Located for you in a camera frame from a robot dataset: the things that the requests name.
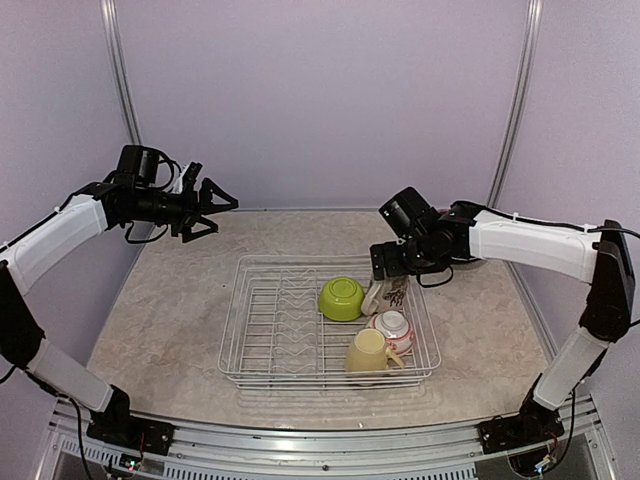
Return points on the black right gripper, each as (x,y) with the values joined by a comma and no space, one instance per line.
(393,266)

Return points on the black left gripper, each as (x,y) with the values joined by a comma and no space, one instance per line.
(204,206)

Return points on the tall white patterned mug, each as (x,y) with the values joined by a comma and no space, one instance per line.
(384,295)

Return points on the lime green bowl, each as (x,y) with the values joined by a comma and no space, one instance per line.
(340,299)

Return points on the white red patterned bowl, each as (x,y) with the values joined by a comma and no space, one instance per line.
(396,328)

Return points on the pale yellow mug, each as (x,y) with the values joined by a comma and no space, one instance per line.
(370,352)

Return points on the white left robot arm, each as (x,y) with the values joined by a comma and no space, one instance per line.
(146,186)

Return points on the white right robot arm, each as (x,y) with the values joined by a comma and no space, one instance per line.
(430,241)

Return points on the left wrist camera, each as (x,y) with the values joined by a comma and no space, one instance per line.
(186,179)

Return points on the white wire dish rack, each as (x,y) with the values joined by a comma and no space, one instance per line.
(275,336)

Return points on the aluminium front rail frame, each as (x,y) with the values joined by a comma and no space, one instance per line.
(201,450)

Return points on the left aluminium corner post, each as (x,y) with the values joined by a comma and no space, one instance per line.
(117,60)

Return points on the aluminium corner post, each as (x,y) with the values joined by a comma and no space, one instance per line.
(518,101)
(117,60)

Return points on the right aluminium corner post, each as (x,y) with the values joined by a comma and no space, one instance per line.
(518,101)

